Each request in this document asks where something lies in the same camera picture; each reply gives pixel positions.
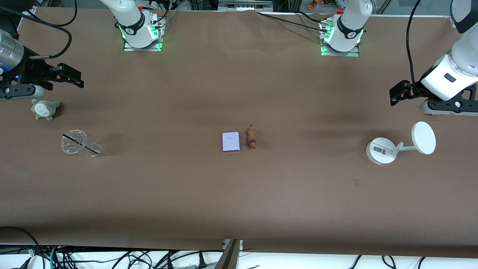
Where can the brown lion statue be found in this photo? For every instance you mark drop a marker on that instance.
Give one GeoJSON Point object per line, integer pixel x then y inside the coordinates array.
{"type": "Point", "coordinates": [251, 137]}

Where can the brown table cover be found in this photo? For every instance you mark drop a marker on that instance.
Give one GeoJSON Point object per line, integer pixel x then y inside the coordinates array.
{"type": "Point", "coordinates": [239, 205]}

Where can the black power plug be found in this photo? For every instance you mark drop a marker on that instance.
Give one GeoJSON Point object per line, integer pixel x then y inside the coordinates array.
{"type": "Point", "coordinates": [202, 261]}

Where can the small orange toy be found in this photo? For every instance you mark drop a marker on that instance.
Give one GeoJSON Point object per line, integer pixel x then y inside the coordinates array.
{"type": "Point", "coordinates": [313, 4]}

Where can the white round phone stand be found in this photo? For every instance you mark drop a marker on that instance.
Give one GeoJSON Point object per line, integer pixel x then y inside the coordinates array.
{"type": "Point", "coordinates": [381, 151]}

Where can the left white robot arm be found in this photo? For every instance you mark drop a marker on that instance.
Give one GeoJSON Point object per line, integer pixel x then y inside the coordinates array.
{"type": "Point", "coordinates": [351, 18]}

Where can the grey plush toy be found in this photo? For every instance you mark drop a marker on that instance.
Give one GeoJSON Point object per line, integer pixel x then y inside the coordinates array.
{"type": "Point", "coordinates": [44, 109]}

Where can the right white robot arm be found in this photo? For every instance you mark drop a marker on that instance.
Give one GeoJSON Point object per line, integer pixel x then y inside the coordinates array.
{"type": "Point", "coordinates": [130, 15]}

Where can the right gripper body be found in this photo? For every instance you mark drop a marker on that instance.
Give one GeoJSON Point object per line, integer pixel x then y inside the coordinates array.
{"type": "Point", "coordinates": [33, 71]}

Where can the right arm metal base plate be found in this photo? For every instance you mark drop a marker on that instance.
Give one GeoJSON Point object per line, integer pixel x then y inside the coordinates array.
{"type": "Point", "coordinates": [143, 49]}

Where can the black straw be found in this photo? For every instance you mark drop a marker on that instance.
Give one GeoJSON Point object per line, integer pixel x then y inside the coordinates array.
{"type": "Point", "coordinates": [80, 143]}

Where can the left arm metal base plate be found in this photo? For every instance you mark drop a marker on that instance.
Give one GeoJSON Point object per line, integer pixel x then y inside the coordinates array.
{"type": "Point", "coordinates": [351, 54]}

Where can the clear plastic cup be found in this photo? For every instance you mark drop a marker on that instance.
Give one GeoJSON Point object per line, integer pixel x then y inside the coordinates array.
{"type": "Point", "coordinates": [76, 144]}

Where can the brown wooden beam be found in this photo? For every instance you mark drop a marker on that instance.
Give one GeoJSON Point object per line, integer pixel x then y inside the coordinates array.
{"type": "Point", "coordinates": [227, 257]}

